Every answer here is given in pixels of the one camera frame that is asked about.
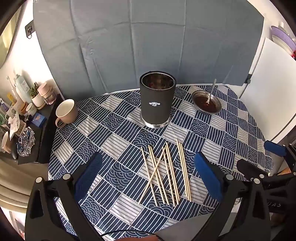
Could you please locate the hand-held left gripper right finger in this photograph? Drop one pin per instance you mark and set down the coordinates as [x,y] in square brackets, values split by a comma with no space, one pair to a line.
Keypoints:
[208,176]

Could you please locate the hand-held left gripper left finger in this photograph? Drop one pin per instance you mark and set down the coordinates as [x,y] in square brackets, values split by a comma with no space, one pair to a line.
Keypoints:
[89,176]

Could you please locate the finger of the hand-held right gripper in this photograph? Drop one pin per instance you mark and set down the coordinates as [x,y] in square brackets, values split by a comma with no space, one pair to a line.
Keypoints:
[249,168]
[275,148]

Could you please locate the pile of chopsticks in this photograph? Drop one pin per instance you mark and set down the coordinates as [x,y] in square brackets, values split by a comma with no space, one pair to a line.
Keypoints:
[183,172]

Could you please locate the black cylindrical utensil holder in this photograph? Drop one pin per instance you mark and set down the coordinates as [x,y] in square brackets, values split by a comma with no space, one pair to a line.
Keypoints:
[156,99]

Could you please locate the blue patterned tablecloth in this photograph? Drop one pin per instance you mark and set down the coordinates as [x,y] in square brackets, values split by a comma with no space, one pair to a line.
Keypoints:
[115,120]

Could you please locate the black side table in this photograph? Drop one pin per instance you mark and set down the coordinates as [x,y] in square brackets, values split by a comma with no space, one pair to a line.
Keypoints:
[46,129]

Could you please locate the beige ceramic mug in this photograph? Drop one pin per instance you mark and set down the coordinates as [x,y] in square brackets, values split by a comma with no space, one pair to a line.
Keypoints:
[69,113]

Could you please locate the beige cabinet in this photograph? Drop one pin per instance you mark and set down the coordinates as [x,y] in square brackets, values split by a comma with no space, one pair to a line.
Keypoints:
[20,185]

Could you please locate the metal bowl with brown sauce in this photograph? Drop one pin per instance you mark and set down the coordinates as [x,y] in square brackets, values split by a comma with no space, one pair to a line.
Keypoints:
[203,104]

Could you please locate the crumpled foil wrapper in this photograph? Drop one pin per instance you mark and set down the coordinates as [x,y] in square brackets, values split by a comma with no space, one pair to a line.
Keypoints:
[25,141]

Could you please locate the black clip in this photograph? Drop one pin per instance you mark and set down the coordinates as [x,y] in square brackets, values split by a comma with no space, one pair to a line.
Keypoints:
[248,80]

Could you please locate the small blue box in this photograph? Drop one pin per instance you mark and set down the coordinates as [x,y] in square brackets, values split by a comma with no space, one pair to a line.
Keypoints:
[38,120]

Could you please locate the white foam board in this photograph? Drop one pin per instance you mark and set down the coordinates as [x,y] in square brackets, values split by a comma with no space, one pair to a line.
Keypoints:
[266,64]

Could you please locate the metal spoon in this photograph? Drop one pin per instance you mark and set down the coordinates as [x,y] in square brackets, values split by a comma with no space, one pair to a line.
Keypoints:
[212,91]

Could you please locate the small glass jar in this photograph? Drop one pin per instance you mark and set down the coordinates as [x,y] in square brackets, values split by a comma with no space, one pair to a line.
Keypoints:
[50,97]

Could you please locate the white cream jar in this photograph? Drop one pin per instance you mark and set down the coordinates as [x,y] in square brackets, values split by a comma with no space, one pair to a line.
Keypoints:
[31,109]

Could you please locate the small plant in white pot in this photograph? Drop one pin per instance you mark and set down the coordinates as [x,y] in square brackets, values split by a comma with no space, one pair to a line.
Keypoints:
[38,99]

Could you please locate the paper cup with green logo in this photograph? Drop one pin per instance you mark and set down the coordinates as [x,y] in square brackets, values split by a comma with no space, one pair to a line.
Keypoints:
[12,110]

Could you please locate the white spray bottle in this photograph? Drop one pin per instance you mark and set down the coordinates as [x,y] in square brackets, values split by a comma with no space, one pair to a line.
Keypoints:
[23,88]

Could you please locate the purple plastic basket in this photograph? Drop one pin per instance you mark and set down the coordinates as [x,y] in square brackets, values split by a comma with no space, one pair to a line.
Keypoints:
[283,38]

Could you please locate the white electric toothbrush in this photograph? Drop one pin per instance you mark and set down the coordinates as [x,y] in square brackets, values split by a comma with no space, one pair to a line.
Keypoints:
[13,89]

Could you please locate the grey fabric backdrop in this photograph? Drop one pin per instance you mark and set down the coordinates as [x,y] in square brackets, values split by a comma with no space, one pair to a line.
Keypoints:
[138,34]

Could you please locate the wall mirror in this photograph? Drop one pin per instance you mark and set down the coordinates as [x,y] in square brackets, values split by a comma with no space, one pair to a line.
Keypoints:
[8,39]

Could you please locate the wall socket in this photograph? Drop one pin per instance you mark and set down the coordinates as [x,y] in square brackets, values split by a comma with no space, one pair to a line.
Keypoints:
[29,27]

